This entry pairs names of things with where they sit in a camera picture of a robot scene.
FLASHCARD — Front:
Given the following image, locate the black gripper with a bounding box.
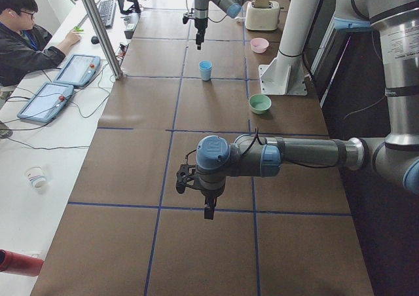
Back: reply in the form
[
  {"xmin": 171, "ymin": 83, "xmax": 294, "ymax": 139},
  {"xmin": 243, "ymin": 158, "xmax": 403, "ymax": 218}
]
[
  {"xmin": 201, "ymin": 187, "xmax": 225, "ymax": 219},
  {"xmin": 194, "ymin": 18, "xmax": 208, "ymax": 50}
]

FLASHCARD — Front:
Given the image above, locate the light blue cup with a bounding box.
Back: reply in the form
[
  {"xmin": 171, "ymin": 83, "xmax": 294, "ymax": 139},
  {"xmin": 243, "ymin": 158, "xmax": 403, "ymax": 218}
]
[
  {"xmin": 200, "ymin": 67, "xmax": 212, "ymax": 81},
  {"xmin": 198, "ymin": 60, "xmax": 212, "ymax": 71}
]

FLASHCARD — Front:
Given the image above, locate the white power plug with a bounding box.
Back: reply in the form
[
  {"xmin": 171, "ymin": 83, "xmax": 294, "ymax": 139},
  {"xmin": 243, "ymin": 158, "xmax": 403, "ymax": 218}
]
[{"xmin": 234, "ymin": 16, "xmax": 246, "ymax": 23}]

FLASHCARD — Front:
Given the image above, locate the pink bowl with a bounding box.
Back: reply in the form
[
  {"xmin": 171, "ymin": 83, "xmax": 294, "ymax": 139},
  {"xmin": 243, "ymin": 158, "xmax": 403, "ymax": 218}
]
[{"xmin": 250, "ymin": 37, "xmax": 270, "ymax": 54}]

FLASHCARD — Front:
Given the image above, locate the cream toaster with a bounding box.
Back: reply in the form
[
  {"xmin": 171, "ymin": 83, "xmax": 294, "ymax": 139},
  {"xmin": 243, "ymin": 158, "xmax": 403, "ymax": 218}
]
[{"xmin": 245, "ymin": 1, "xmax": 280, "ymax": 31}]

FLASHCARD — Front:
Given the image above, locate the toast slice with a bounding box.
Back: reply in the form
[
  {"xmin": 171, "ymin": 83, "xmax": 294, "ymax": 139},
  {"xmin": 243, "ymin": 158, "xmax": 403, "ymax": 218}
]
[{"xmin": 253, "ymin": 0, "xmax": 270, "ymax": 9}]

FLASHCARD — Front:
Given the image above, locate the green bowl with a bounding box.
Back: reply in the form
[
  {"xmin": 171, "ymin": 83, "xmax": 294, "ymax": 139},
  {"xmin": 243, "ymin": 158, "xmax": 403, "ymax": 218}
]
[{"xmin": 248, "ymin": 94, "xmax": 272, "ymax": 115}]

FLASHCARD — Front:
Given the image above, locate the black keyboard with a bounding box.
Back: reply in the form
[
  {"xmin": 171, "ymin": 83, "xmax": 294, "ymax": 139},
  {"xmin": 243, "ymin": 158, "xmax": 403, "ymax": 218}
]
[{"xmin": 97, "ymin": 0, "xmax": 116, "ymax": 29}]

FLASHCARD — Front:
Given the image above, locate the black computer mouse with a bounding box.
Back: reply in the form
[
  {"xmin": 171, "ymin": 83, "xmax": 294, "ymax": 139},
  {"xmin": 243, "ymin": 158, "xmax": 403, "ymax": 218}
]
[{"xmin": 91, "ymin": 36, "xmax": 99, "ymax": 45}]

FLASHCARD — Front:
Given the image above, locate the upper teach pendant tablet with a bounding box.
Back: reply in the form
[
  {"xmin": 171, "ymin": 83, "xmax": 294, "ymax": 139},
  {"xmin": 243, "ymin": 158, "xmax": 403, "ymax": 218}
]
[{"xmin": 54, "ymin": 54, "xmax": 101, "ymax": 88}]

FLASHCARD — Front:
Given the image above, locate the teach pendant tablet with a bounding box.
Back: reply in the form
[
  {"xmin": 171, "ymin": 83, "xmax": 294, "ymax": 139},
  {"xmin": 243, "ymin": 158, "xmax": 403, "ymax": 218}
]
[
  {"xmin": 17, "ymin": 83, "xmax": 74, "ymax": 124},
  {"xmin": 54, "ymin": 54, "xmax": 101, "ymax": 88}
]

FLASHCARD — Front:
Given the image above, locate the lower teach pendant tablet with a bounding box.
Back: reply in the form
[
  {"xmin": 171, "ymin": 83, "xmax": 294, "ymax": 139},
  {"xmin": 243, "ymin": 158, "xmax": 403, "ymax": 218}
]
[{"xmin": 17, "ymin": 83, "xmax": 74, "ymax": 124}]

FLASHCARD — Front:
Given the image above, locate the paper cup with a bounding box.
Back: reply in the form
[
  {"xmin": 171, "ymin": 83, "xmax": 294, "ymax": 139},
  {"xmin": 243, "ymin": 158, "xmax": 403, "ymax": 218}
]
[{"xmin": 25, "ymin": 166, "xmax": 47, "ymax": 188}]

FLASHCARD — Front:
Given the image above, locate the seated person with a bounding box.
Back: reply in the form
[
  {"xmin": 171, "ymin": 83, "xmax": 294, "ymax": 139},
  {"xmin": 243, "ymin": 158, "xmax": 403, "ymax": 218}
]
[{"xmin": 1, "ymin": 0, "xmax": 81, "ymax": 86}]

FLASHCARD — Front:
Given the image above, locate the red cylinder object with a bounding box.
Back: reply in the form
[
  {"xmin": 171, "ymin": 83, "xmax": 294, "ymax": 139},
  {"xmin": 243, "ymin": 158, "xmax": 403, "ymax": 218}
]
[{"xmin": 1, "ymin": 250, "xmax": 44, "ymax": 277}]

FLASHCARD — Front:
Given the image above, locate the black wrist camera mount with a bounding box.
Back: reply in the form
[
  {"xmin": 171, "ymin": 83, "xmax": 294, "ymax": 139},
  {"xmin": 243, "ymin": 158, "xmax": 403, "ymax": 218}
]
[{"xmin": 175, "ymin": 164, "xmax": 196, "ymax": 194}]

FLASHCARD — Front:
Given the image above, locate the aluminium frame post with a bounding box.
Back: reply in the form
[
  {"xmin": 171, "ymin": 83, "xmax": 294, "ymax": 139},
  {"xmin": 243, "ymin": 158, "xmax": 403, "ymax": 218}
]
[{"xmin": 82, "ymin": 0, "xmax": 123, "ymax": 80}]

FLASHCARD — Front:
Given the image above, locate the white mounting post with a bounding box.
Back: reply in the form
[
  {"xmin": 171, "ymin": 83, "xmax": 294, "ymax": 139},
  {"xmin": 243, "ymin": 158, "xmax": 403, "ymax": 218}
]
[{"xmin": 259, "ymin": 0, "xmax": 320, "ymax": 96}]

